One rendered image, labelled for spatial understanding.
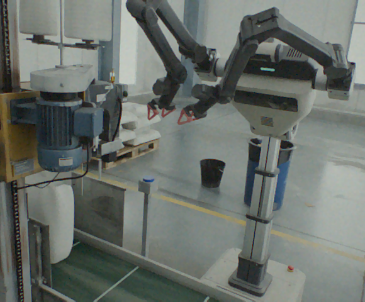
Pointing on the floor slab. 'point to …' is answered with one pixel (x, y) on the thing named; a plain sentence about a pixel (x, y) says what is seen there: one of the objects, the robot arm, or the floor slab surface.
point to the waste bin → (285, 158)
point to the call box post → (146, 225)
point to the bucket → (211, 172)
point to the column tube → (3, 288)
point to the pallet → (131, 151)
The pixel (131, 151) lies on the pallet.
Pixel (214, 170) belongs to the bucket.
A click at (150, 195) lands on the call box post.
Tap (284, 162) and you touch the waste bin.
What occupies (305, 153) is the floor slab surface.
